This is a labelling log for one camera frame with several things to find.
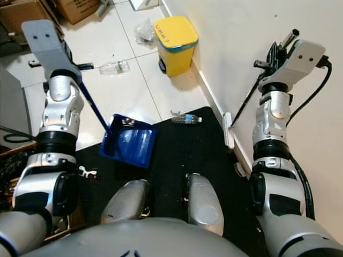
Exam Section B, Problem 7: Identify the black handled broom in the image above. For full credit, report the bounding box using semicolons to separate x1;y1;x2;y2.
222;28;301;150

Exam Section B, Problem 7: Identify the blue plastic dustpan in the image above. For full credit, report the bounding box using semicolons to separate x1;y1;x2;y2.
76;63;158;169

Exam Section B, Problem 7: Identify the black floor mat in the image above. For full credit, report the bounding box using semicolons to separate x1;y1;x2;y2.
72;106;271;257

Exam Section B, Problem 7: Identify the printed brown cardboard box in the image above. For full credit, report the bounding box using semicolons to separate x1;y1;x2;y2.
54;0;103;25

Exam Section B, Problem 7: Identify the clear empty plastic bottle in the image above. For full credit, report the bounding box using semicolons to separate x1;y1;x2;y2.
99;60;132;75

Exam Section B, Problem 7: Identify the large brown cardboard box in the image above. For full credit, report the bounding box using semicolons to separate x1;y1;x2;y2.
0;0;53;39

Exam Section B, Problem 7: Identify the crumpled clear plastic wrap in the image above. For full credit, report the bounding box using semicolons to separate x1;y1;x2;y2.
135;19;159;45

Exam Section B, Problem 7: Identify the grey cabinet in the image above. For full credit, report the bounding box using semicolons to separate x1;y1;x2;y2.
0;70;32;141

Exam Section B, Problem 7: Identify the yellow trash bin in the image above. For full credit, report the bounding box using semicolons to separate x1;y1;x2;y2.
154;15;199;78

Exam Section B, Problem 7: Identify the blue label plastic bottle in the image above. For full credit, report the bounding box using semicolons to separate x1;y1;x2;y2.
170;110;203;125

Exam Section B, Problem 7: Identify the cardboard tray of clutter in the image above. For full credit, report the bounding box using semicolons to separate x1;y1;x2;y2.
0;142;39;199

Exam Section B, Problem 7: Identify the silver right robot leg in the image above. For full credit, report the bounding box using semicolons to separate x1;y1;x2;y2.
185;173;226;237

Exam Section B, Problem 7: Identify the silver robot leg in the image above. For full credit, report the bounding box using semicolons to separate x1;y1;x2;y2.
185;173;226;237
101;179;152;225

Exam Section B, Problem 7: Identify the silver left robot leg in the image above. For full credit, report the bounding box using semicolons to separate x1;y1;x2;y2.
101;179;152;225

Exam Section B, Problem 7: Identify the grey robot torso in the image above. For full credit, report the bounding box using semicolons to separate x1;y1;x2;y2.
21;216;271;257

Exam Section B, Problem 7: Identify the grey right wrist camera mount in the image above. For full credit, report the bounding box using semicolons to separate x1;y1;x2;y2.
257;39;327;93

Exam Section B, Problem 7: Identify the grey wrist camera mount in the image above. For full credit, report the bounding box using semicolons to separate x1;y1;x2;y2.
21;20;81;85
257;39;327;93

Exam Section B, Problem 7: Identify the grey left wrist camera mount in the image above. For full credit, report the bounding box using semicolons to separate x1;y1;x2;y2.
21;20;81;85

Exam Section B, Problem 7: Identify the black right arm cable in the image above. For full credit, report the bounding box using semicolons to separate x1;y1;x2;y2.
285;54;334;128

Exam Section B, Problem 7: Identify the black floor cable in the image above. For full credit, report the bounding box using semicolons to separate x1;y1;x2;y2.
0;124;39;144

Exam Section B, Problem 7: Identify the small grey wall clip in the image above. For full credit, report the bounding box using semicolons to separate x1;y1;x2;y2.
234;162;248;178

